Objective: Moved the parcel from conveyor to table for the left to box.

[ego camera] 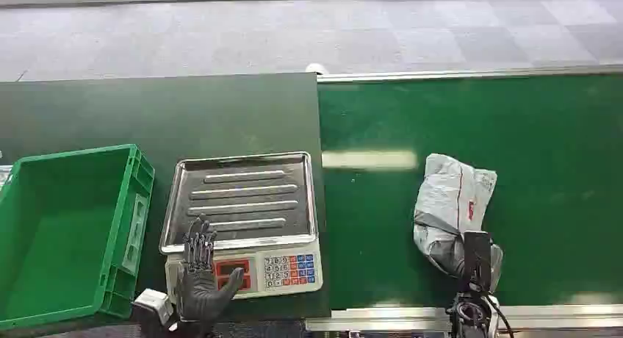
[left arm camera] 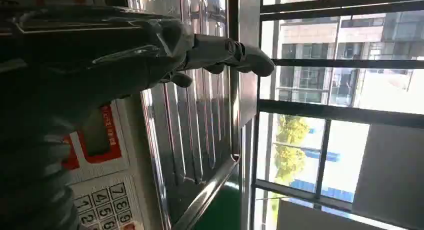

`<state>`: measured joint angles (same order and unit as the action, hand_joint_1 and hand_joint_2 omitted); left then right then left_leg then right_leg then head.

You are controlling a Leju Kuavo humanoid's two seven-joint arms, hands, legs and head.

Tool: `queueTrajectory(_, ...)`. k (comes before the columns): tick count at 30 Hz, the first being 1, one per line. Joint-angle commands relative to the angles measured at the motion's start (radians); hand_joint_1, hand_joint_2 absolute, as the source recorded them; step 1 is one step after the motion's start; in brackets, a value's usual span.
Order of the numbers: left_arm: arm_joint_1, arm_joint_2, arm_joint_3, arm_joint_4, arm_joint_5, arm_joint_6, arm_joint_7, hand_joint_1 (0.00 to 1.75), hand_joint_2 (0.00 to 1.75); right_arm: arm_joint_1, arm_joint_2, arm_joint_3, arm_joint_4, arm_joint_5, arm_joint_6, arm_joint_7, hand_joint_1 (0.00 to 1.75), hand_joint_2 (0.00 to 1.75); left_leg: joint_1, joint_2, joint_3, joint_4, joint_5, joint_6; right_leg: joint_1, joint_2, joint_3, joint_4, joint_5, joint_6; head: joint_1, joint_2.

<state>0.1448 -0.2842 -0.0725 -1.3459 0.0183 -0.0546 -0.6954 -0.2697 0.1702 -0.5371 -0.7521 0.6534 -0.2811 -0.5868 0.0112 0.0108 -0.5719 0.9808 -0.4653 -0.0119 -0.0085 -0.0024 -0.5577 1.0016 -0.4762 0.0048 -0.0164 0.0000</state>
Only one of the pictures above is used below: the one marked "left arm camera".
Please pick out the white electronic scale with keypad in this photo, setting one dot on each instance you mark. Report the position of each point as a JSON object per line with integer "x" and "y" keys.
{"x": 106, "y": 175}

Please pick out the green tree outside window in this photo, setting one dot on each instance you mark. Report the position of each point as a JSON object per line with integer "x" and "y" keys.
{"x": 290, "y": 149}

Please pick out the building outside window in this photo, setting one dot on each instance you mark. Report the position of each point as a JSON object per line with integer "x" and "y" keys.
{"x": 357, "y": 46}

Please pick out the ribbed steel weighing pan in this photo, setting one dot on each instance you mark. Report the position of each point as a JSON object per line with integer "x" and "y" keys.
{"x": 195, "y": 129}

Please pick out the dark window frame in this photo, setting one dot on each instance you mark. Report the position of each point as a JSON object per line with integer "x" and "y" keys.
{"x": 331, "y": 111}

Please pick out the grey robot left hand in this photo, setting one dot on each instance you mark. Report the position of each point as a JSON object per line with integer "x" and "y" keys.
{"x": 99, "y": 56}

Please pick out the ribbed grey left arm sleeve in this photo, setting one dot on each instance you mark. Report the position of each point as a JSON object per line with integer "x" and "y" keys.
{"x": 30, "y": 182}

